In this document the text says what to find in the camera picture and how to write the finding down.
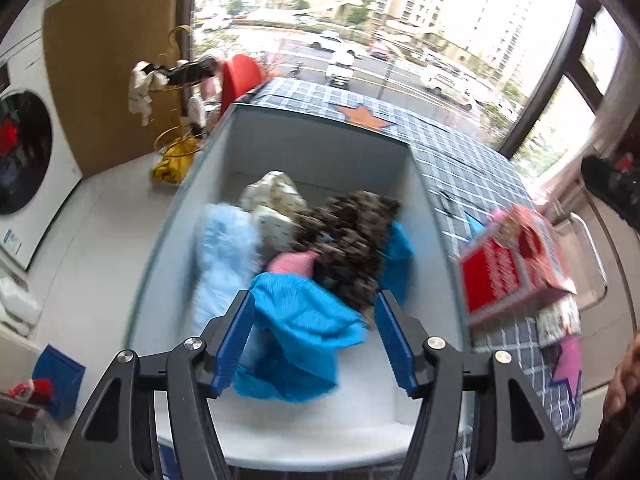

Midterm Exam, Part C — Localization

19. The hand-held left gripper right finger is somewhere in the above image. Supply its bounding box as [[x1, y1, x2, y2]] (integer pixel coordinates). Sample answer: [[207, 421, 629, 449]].
[[374, 290, 576, 480]]

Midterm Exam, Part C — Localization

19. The white metal frame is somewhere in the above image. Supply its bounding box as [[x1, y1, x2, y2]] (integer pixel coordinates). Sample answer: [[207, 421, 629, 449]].
[[570, 212, 608, 311]]

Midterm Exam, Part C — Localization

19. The blue mesh cloth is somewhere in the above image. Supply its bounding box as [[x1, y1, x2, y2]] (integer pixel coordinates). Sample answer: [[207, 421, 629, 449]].
[[232, 220, 416, 403]]

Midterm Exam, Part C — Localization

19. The yellow cloth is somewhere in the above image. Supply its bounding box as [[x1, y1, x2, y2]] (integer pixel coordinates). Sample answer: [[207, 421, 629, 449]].
[[152, 137, 198, 186]]

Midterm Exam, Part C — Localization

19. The red printed box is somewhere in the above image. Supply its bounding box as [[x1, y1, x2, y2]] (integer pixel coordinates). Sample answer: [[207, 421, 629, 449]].
[[459, 204, 578, 328]]

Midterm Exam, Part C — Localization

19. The white detergent bottle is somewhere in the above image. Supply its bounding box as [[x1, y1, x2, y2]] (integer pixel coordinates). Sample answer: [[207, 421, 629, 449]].
[[0, 275, 43, 336]]

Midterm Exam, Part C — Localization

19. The gold wire rack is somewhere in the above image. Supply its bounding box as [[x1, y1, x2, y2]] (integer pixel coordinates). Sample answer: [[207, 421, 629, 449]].
[[152, 25, 208, 161]]

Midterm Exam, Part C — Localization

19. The black cloth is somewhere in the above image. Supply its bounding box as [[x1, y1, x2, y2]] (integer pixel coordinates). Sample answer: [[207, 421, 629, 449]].
[[162, 57, 221, 86]]

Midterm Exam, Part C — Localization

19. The person's right forearm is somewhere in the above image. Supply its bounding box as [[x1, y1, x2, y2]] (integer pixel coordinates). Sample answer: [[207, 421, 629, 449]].
[[602, 332, 640, 433]]

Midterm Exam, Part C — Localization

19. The patterned packet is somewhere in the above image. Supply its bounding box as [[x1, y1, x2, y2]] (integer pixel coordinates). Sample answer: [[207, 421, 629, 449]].
[[537, 294, 582, 347]]

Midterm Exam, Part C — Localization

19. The white storage box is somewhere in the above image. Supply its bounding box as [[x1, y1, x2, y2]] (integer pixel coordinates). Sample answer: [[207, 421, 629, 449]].
[[125, 102, 473, 466]]

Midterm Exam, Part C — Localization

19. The cream patterned cloth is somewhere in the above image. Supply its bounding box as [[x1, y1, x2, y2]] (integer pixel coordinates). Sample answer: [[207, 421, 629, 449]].
[[240, 171, 308, 261]]

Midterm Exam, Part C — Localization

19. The white parked van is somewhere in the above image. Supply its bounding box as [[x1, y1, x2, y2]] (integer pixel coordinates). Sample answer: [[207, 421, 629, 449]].
[[325, 50, 356, 86]]

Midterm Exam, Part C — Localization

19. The light blue cloth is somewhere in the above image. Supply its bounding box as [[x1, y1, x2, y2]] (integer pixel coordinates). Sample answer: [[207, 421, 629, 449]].
[[192, 203, 263, 331]]

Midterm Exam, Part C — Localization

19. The red chair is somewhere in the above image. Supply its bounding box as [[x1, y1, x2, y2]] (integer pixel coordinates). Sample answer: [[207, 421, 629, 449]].
[[220, 54, 263, 116]]

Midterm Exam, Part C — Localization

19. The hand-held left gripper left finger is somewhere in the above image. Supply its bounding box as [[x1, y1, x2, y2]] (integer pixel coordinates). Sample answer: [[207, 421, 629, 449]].
[[52, 289, 257, 480]]

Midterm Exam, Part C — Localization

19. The white washing machine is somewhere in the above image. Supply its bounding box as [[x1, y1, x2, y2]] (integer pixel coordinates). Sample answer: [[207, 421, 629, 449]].
[[0, 35, 83, 273]]

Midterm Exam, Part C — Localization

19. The checkered white cloth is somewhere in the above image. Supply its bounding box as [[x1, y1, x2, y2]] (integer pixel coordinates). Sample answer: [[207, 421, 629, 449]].
[[186, 92, 208, 128]]

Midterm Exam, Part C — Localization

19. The white rag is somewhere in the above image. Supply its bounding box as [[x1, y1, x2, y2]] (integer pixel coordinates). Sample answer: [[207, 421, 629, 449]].
[[127, 60, 168, 126]]

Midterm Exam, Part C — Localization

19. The blue box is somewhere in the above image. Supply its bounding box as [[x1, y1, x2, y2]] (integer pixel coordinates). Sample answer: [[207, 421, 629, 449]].
[[32, 344, 86, 421]]

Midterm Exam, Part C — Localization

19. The white car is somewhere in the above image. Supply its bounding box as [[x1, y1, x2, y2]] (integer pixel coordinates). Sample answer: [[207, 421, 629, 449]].
[[310, 35, 361, 58]]

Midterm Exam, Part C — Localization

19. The brown speckled knit cloth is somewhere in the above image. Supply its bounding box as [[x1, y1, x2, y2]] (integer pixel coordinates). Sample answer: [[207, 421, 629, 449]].
[[292, 190, 401, 316]]

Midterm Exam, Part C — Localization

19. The pink knitted cloth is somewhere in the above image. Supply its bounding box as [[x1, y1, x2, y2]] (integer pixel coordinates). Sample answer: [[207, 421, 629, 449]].
[[265, 250, 321, 278]]

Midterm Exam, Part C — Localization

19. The white minivan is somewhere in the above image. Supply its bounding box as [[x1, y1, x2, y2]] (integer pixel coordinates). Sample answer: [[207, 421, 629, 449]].
[[420, 62, 478, 111]]

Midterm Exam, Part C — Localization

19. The red soft item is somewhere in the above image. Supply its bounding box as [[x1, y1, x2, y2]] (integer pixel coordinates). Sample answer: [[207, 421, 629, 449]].
[[7, 379, 53, 406]]

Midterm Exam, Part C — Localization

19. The brown cardboard panel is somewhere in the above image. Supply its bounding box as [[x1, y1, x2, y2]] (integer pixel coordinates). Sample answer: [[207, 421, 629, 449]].
[[42, 0, 193, 178]]

